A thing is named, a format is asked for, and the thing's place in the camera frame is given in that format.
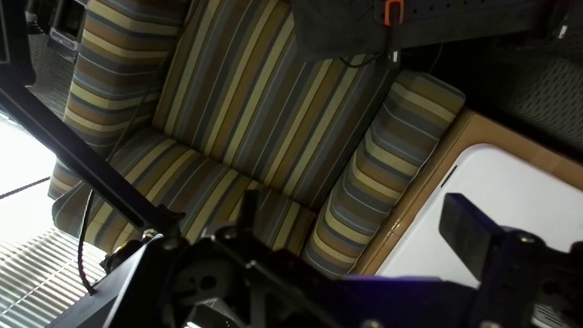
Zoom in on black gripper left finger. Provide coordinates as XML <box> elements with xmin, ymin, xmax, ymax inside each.
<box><xmin>239</xmin><ymin>190</ymin><xmax>263</xmax><ymax>235</ymax></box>

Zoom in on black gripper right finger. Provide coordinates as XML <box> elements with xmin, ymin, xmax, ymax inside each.
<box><xmin>439</xmin><ymin>193</ymin><xmax>505</xmax><ymax>283</ymax></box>

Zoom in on white table top board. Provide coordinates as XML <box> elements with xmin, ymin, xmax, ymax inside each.
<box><xmin>378</xmin><ymin>144</ymin><xmax>583</xmax><ymax>288</ymax></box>

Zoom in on striped armchair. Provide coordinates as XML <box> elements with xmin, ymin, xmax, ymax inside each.
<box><xmin>64</xmin><ymin>0</ymin><xmax>465</xmax><ymax>277</ymax></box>

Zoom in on black tripod pole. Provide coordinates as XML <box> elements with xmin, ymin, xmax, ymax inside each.
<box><xmin>0</xmin><ymin>66</ymin><xmax>183</xmax><ymax>237</ymax></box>

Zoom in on window blinds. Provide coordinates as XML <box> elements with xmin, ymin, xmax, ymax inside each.
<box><xmin>0</xmin><ymin>230</ymin><xmax>86</xmax><ymax>328</ymax></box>

